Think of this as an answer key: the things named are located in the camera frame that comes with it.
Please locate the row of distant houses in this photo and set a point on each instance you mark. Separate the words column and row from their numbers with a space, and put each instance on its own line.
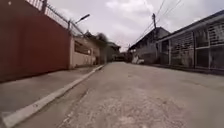
column 106, row 48

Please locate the grey gabled house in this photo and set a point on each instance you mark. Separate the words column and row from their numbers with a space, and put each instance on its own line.
column 146, row 45

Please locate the grey concrete road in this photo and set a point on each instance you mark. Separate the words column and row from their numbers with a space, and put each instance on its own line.
column 140, row 96

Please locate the utility pole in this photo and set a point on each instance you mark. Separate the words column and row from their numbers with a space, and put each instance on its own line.
column 155, row 30

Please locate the street lamp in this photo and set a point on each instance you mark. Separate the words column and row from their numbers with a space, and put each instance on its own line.
column 82, row 17

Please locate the grey pavement with kerb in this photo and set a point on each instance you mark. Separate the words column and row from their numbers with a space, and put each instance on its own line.
column 36, row 88

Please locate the building with barred front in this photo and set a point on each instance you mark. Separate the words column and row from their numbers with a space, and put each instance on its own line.
column 196, row 43

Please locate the beige wall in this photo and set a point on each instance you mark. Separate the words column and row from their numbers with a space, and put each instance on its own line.
column 83, row 51

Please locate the red metal wall with fence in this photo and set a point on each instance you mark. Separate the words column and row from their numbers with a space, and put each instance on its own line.
column 30, row 43

